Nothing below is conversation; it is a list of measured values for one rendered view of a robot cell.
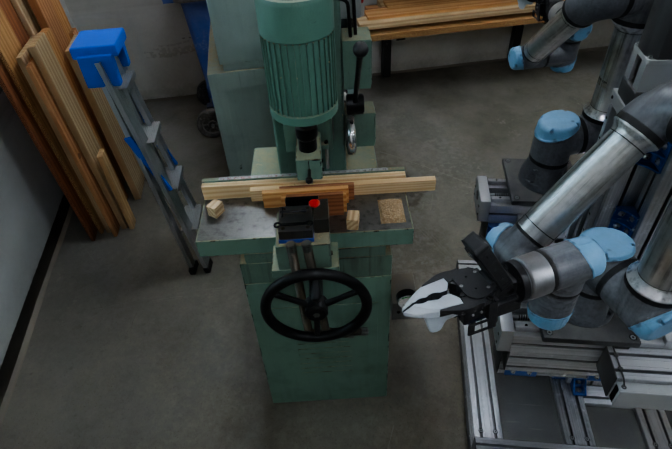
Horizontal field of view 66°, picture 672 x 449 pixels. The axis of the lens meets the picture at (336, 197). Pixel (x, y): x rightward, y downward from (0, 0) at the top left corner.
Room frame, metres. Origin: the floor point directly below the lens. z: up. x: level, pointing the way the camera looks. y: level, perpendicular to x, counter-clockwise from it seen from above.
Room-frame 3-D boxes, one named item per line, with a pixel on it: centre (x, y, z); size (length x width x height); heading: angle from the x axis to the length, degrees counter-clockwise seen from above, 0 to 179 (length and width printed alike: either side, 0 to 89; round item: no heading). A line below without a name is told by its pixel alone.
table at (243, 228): (1.07, 0.09, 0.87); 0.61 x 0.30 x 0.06; 90
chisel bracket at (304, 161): (1.20, 0.07, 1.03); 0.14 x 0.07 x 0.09; 0
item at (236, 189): (1.20, 0.09, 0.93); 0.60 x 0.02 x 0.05; 90
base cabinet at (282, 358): (1.30, 0.07, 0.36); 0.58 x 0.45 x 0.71; 0
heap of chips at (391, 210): (1.09, -0.16, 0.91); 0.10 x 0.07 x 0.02; 0
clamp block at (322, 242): (0.99, 0.09, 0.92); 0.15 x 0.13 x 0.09; 90
